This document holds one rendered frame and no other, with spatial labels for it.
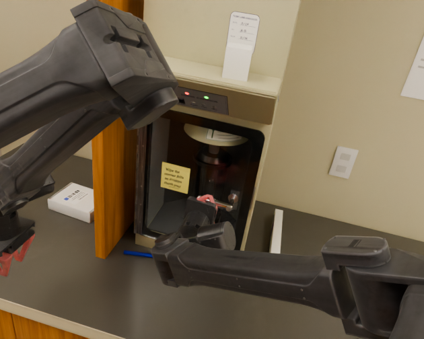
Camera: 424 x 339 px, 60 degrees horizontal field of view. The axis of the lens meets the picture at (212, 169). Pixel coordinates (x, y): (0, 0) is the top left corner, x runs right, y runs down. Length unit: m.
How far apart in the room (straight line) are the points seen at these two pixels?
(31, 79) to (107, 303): 0.73
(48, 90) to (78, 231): 0.89
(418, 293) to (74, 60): 0.36
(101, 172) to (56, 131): 0.43
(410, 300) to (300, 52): 0.96
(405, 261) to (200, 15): 0.61
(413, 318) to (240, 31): 0.61
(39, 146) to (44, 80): 0.22
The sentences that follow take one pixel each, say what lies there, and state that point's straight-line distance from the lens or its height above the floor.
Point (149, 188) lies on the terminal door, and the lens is 0.99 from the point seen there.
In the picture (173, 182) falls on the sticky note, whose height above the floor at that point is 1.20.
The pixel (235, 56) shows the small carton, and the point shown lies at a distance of 0.73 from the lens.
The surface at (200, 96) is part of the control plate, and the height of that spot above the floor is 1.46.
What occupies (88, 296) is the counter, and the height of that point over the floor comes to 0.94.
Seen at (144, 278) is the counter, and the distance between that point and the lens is 1.05.
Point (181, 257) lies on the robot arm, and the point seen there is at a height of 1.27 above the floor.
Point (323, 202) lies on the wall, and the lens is 1.44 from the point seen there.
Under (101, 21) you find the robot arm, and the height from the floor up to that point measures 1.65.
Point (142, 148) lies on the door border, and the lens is 0.94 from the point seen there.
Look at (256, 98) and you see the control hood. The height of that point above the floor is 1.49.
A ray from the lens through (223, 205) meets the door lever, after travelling 0.88.
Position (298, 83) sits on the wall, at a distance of 1.26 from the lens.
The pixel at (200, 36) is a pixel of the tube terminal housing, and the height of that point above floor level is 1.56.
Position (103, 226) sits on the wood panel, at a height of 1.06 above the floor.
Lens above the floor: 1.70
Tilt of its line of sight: 29 degrees down
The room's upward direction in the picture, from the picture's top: 9 degrees clockwise
